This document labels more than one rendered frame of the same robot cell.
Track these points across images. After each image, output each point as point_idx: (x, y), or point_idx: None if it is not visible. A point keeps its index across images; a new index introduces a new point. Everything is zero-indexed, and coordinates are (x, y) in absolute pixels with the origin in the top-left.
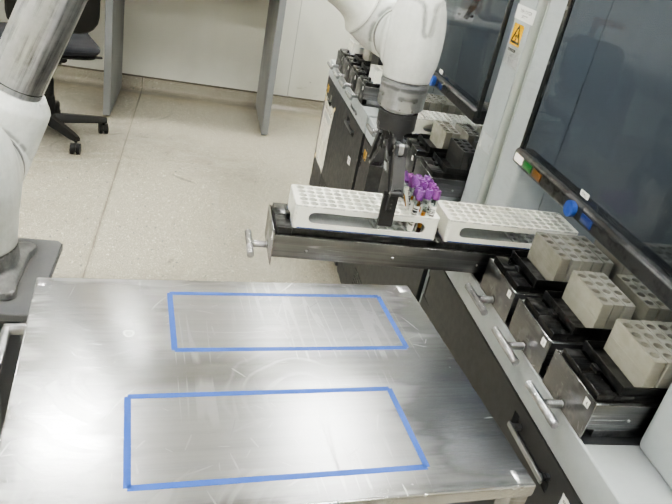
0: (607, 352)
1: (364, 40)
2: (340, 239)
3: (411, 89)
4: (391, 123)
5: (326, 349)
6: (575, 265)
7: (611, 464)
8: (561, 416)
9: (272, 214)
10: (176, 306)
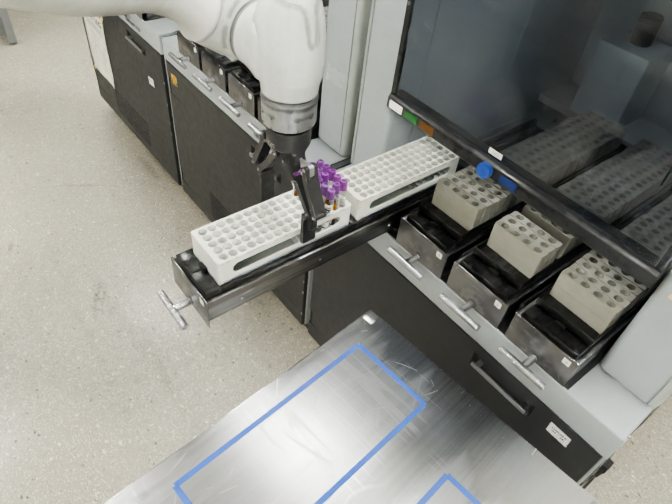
0: (555, 297)
1: (217, 48)
2: (269, 271)
3: (306, 107)
4: (290, 145)
5: (367, 459)
6: (488, 209)
7: (594, 399)
8: (535, 366)
9: (183, 270)
10: (196, 502)
